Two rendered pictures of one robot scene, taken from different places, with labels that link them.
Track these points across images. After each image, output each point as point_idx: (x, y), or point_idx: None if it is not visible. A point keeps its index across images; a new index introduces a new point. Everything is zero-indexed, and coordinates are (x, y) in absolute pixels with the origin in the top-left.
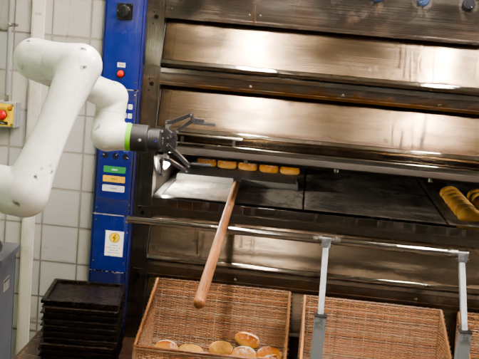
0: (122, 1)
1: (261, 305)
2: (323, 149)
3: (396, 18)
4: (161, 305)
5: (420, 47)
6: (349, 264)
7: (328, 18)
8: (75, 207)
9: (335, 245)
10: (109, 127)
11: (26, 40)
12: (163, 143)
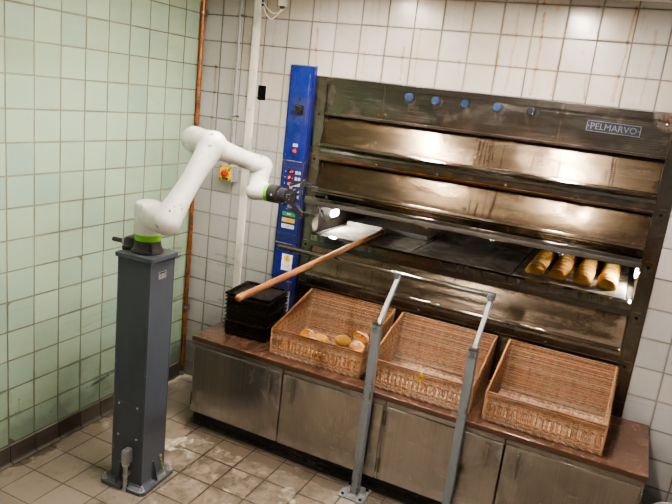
0: (297, 102)
1: (374, 315)
2: (421, 212)
3: (478, 120)
4: (312, 306)
5: (494, 142)
6: (435, 295)
7: (430, 118)
8: (266, 236)
9: None
10: (254, 185)
11: (188, 127)
12: (287, 198)
